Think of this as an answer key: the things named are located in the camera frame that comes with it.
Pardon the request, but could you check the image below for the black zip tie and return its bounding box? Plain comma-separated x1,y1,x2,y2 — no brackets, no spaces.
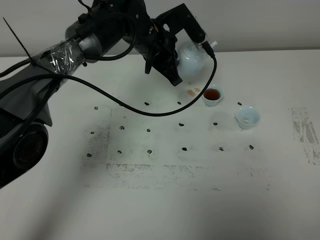
2,17,35,65

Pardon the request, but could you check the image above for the pale blue teacup far right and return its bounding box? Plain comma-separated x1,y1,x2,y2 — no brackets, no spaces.
235,106,261,130

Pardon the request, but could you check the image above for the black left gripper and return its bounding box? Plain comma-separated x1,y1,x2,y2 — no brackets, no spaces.
139,19,182,86

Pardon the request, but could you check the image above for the pale blue teacup near teapot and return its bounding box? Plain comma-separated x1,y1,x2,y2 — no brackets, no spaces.
202,84,224,107

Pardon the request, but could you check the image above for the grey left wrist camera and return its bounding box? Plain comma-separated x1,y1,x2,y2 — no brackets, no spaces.
155,3,206,44

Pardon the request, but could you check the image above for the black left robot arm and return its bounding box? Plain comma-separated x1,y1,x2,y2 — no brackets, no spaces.
0,0,182,187

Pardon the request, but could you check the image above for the pale blue porcelain teapot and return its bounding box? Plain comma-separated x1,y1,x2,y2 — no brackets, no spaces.
177,41,209,77

